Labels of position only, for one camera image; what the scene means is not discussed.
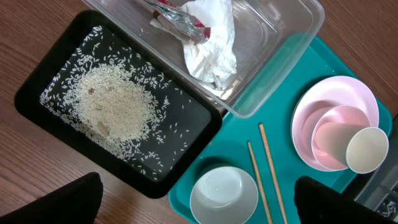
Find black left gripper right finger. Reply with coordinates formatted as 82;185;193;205
294;176;394;224

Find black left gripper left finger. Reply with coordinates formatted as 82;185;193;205
1;172;103;224

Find wooden chopstick plain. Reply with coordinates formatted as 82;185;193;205
247;141;273;224

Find wooden chopstick patterned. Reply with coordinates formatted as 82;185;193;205
259;123;288;224

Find white paper cup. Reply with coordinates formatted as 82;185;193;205
315;122;389;174

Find grey bowl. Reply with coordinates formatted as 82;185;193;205
190;166;259;224

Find pile of rice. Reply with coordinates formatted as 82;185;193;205
39;26;193;182

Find white napkin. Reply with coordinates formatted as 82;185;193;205
179;0;237;90

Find red foil wrapper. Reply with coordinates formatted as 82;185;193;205
139;0;211;44

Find teal plastic tray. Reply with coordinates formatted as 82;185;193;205
168;35;393;224

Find pink small bowl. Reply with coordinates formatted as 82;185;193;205
311;105;370;171

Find pink plate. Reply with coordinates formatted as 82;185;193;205
291;76;379;172

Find black rectangular tray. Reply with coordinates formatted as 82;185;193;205
14;10;223;198

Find clear plastic bin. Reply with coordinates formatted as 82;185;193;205
85;0;325;118

